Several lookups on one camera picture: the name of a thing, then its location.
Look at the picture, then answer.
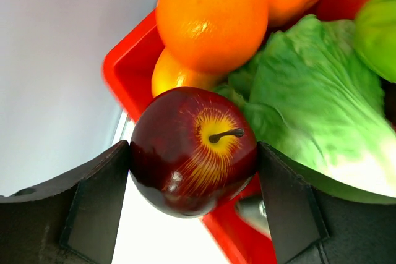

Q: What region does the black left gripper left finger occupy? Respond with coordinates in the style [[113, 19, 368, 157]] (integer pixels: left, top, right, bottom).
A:
[[1, 140, 129, 263]]

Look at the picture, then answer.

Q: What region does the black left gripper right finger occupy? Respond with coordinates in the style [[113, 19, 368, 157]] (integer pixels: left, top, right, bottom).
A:
[[257, 142, 395, 263]]

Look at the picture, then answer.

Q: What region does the green lettuce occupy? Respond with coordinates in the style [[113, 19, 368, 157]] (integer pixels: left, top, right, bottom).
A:
[[215, 15, 395, 197]]

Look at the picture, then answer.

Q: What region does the dark red apple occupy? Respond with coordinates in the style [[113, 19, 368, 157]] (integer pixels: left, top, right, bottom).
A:
[[130, 87, 257, 218]]

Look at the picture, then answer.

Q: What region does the red plastic tray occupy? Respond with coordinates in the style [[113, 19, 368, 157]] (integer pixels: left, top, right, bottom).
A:
[[101, 0, 396, 264]]

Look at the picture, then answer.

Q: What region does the yellow mango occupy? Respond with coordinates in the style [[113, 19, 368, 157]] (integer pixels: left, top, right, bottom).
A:
[[151, 48, 226, 97]]

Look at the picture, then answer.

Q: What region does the green apple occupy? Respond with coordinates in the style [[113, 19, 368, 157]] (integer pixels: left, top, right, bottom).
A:
[[354, 0, 395, 83]]

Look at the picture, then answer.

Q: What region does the large orange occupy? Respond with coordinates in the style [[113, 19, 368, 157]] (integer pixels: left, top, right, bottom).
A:
[[156, 0, 269, 73]]

